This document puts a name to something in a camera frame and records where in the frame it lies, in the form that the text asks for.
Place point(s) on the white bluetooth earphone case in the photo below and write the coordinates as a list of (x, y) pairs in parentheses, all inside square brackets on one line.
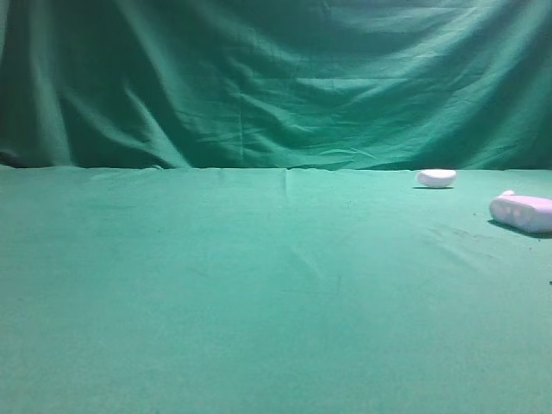
[(436, 178)]

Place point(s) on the green backdrop curtain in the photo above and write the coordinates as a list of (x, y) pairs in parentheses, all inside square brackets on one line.
[(364, 85)]

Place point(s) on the white plastic multi-hole object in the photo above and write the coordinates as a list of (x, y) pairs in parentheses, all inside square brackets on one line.
[(529, 214)]

